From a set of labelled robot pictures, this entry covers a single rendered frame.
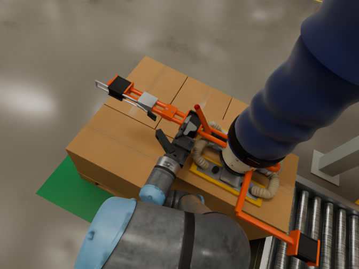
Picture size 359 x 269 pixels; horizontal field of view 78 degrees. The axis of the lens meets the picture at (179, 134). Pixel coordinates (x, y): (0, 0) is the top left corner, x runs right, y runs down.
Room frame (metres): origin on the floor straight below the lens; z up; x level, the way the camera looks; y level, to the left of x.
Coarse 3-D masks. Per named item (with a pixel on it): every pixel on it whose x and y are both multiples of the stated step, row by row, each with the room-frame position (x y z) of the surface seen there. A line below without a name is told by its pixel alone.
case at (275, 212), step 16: (224, 128) 0.70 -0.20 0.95; (192, 160) 0.46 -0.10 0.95; (288, 160) 0.66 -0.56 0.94; (176, 176) 0.36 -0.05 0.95; (192, 176) 0.39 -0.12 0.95; (256, 176) 0.50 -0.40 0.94; (288, 176) 0.57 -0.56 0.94; (192, 192) 0.35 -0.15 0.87; (208, 192) 0.35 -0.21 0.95; (224, 192) 0.37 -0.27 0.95; (288, 192) 0.49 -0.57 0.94; (224, 208) 0.33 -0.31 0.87; (256, 208) 0.36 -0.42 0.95; (272, 208) 0.38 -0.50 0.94; (288, 208) 0.41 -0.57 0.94; (240, 224) 0.32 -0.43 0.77; (272, 224) 0.32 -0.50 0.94; (288, 224) 0.34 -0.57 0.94
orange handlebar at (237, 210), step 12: (132, 96) 0.57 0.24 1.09; (156, 108) 0.56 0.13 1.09; (168, 108) 0.58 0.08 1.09; (168, 120) 0.54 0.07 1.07; (180, 120) 0.54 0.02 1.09; (204, 132) 0.53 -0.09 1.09; (216, 132) 0.56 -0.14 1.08; (276, 168) 0.50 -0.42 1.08; (240, 192) 0.34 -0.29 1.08; (240, 204) 0.29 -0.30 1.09; (240, 216) 0.25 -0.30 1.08; (264, 228) 0.24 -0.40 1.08; (288, 240) 0.23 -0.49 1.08
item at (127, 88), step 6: (114, 78) 0.61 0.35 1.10; (120, 78) 0.63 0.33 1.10; (108, 84) 0.57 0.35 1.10; (114, 84) 0.58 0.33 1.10; (120, 84) 0.60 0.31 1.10; (126, 84) 0.61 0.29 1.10; (132, 84) 0.62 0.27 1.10; (108, 90) 0.57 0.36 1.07; (120, 90) 0.57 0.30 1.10; (126, 90) 0.58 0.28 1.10
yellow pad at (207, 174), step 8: (208, 160) 0.48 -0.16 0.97; (192, 168) 0.41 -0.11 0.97; (200, 168) 0.43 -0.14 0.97; (208, 168) 0.44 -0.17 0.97; (216, 168) 0.44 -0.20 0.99; (200, 176) 0.40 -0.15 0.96; (208, 176) 0.41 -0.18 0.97; (216, 176) 0.42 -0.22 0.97; (216, 184) 0.39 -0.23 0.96; (224, 184) 0.40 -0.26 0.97; (240, 184) 0.42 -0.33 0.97; (256, 184) 0.46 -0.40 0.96; (232, 192) 0.38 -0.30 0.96; (248, 192) 0.40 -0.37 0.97; (248, 200) 0.37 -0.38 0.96; (256, 200) 0.38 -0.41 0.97
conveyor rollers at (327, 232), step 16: (304, 192) 0.74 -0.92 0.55; (304, 208) 0.63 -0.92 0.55; (320, 208) 0.68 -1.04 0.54; (304, 224) 0.53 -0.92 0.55; (352, 224) 0.65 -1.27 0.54; (272, 240) 0.37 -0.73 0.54; (336, 240) 0.52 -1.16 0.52; (352, 240) 0.55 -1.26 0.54; (336, 256) 0.42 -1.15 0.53; (352, 256) 0.45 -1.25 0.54
